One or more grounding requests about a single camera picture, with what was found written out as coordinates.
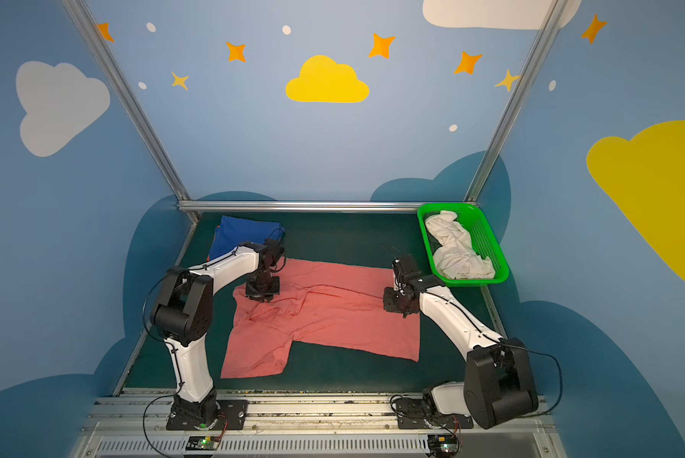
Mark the pink t shirt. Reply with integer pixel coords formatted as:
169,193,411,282
220,260,421,379

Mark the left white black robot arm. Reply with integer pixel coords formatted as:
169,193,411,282
150,239,285,431

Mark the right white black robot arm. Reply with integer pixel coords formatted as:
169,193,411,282
384,276,538,429

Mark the folded blue t shirt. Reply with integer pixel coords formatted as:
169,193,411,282
207,216,285,261

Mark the white grey t shirt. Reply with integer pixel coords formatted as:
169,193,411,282
425,210,495,281

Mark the green plastic basket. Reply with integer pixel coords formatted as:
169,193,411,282
417,202,510,287

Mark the right circuit board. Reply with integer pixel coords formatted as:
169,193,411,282
427,435,460,458

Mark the left green circuit board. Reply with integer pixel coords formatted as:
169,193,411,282
185,436,220,452

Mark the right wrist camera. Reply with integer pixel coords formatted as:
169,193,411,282
392,255,422,284

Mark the back aluminium frame bar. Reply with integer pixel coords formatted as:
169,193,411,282
178,200,426,214

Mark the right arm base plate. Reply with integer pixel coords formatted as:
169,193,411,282
389,396,474,431

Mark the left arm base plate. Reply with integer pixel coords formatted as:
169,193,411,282
166,399,249,431

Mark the aluminium rail base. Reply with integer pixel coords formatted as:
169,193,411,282
71,389,566,457

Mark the left aluminium frame post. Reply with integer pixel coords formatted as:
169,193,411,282
62,0,191,202

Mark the aluminium frame post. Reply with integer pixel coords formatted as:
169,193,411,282
463,0,570,205
62,0,191,202

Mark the right aluminium frame post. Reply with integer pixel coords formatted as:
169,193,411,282
463,0,570,205

